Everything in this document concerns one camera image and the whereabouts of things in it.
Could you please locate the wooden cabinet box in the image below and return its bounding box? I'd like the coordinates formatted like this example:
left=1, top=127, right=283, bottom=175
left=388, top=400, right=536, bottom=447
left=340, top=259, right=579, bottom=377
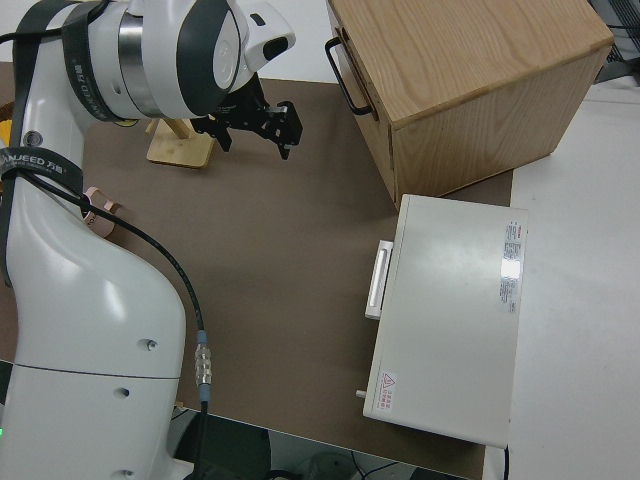
left=324, top=0, right=615, bottom=201

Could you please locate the brown table mat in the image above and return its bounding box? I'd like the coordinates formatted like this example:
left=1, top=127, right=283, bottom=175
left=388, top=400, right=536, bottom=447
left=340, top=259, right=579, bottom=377
left=0, top=59, right=516, bottom=480

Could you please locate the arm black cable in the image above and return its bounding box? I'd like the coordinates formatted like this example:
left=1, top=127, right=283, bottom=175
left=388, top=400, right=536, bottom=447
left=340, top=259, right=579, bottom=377
left=0, top=164, right=216, bottom=480

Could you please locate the toaster door handle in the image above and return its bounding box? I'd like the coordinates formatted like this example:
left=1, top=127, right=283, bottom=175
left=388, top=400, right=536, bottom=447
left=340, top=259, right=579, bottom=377
left=364, top=239, right=396, bottom=321

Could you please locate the wooden stand base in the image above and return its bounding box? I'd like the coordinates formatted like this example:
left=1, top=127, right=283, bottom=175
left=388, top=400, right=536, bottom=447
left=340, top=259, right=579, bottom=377
left=146, top=118, right=217, bottom=170

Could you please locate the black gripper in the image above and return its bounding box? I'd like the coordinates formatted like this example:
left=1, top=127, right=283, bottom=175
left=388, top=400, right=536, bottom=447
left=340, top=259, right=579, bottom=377
left=192, top=81, right=293, bottom=162

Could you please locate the pink cup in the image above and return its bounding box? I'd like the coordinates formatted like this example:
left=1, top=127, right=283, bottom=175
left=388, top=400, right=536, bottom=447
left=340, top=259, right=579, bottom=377
left=81, top=186, right=124, bottom=237

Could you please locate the cream toaster oven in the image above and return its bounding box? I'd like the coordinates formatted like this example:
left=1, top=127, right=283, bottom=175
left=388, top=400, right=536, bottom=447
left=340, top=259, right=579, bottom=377
left=362, top=193, right=530, bottom=448

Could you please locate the black cabinet handle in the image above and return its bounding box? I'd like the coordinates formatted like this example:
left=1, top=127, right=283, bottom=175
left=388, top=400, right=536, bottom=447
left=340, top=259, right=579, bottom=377
left=324, top=37, right=375, bottom=115

